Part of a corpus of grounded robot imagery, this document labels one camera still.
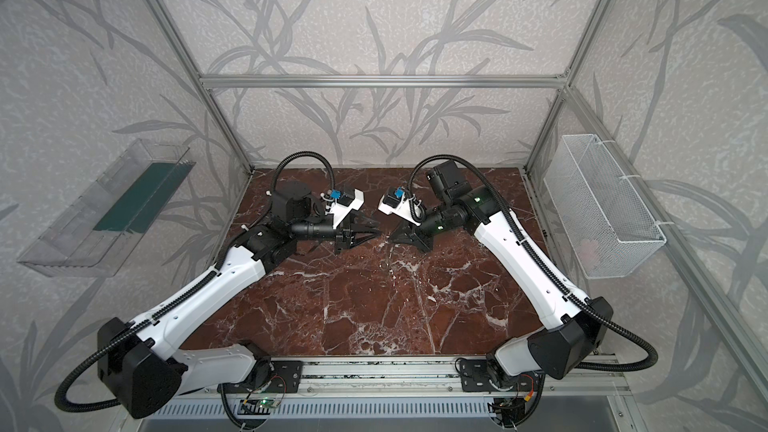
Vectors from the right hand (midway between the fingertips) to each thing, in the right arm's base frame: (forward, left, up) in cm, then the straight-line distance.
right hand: (394, 227), depth 68 cm
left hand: (-1, +3, +3) cm, 4 cm away
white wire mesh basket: (-5, -44, +6) cm, 45 cm away
